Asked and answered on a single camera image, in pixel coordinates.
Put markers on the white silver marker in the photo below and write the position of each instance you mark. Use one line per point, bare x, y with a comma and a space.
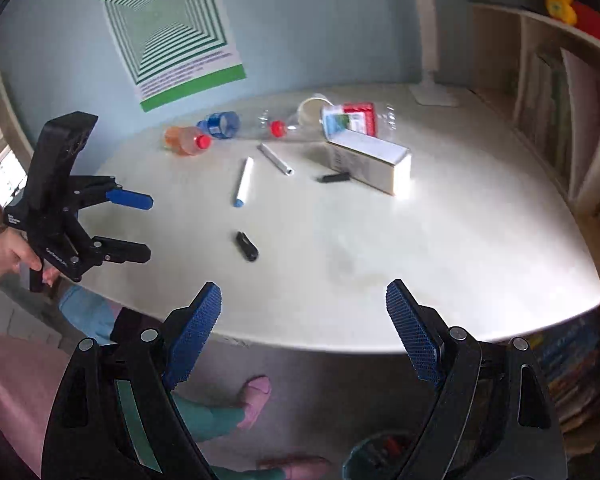
278, 162

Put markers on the orange label bottle red cap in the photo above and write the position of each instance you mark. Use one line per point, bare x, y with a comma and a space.
186, 141

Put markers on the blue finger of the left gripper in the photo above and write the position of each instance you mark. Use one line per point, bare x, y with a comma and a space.
125, 198
121, 251

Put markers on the pink slipper foot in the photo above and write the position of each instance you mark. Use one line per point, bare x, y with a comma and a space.
252, 398
296, 467

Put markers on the clear bottle red cap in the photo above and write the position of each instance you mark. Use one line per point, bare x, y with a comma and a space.
370, 118

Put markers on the wooden bookshelf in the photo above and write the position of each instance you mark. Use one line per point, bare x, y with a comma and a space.
542, 78

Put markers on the green striped wall poster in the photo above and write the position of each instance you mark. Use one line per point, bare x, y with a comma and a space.
171, 49

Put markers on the white desk lamp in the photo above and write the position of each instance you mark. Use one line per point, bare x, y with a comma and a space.
427, 92

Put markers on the blue label water bottle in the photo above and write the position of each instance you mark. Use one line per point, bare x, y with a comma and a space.
220, 125

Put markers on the teal trouser leg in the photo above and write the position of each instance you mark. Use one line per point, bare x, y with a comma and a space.
206, 423

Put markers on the white paper cup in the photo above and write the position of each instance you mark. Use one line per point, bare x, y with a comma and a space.
309, 111

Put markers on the person left hand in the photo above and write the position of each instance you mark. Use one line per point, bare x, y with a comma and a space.
15, 250

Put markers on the dark round trash bin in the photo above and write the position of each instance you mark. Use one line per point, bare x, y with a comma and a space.
378, 456

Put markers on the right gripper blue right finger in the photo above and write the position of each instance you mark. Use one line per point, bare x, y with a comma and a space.
421, 341

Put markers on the white gold medicine box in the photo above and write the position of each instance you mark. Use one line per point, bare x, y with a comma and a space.
378, 163

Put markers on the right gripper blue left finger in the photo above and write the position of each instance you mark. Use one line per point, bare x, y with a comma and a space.
185, 332

